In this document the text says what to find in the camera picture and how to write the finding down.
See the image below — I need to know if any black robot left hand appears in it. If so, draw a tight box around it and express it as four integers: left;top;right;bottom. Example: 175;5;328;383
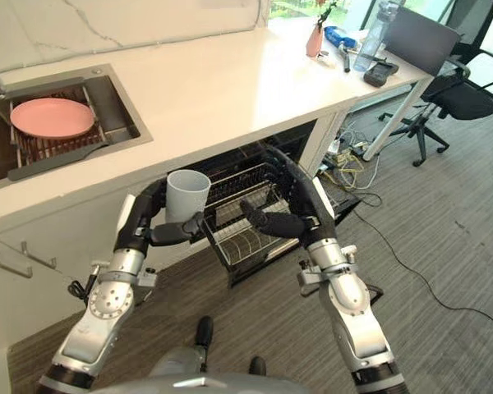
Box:
113;178;206;252

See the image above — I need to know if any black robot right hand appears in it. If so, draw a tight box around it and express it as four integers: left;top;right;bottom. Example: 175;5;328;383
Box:
238;144;338;249

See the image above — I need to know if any pale grey cup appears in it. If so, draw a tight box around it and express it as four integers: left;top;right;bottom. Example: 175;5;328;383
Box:
165;168;212;223

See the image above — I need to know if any built-in dishwasher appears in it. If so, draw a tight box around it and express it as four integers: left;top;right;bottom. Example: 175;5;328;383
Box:
191;121;361;226

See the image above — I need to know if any dark sink drain rack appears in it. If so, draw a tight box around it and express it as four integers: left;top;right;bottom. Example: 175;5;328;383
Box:
7;77;113;182

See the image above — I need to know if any white power strip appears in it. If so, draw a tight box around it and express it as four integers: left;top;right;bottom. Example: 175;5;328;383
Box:
327;135;373;166

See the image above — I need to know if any stainless steel sink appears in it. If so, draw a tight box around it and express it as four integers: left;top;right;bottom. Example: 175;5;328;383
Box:
0;63;155;194

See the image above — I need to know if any dark robot left foot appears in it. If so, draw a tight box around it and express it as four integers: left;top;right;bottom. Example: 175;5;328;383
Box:
194;315;214;350

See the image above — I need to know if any dark robot foot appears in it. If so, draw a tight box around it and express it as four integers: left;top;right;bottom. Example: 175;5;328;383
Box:
194;315;214;350
248;355;268;378

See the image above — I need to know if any pink round plate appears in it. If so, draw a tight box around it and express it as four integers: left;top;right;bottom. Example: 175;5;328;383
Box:
9;97;97;139

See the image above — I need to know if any dark robot right foot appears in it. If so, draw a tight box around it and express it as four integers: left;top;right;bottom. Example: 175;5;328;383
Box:
248;355;268;378

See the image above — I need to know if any white table leg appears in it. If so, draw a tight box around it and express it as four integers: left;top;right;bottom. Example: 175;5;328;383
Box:
362;75;433;162

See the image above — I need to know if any grey robot torso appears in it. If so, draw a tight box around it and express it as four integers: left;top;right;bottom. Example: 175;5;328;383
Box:
150;346;316;394

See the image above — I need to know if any black handheld tool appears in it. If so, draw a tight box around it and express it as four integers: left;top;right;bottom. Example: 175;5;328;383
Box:
339;40;353;74

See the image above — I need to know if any small black device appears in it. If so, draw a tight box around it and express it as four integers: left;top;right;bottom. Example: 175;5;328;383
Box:
362;61;399;88

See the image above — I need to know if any pink vase with plant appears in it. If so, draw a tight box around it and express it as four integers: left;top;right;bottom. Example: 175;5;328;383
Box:
305;0;340;58

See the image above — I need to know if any blue snack packet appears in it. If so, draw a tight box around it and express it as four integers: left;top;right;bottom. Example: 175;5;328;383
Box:
325;25;357;48

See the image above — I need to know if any clear water bottle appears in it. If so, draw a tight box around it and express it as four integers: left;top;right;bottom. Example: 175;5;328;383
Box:
353;1;390;74

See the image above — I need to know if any black office chair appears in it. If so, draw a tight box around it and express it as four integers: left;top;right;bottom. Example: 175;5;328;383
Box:
378;0;493;167

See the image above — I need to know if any grey laptop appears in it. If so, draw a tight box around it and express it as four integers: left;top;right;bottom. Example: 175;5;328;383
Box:
382;7;463;78

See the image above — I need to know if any black wire dish rack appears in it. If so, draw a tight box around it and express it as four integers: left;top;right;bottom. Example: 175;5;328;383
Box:
200;161;300;289

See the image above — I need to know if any yellow cable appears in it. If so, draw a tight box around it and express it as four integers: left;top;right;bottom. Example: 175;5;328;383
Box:
334;148;365;188

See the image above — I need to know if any silver cabinet handle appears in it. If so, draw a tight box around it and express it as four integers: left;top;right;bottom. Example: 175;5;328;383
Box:
20;241;58;271
0;251;35;281

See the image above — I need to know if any long black floor cable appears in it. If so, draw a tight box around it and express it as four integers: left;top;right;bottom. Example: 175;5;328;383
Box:
351;191;493;322

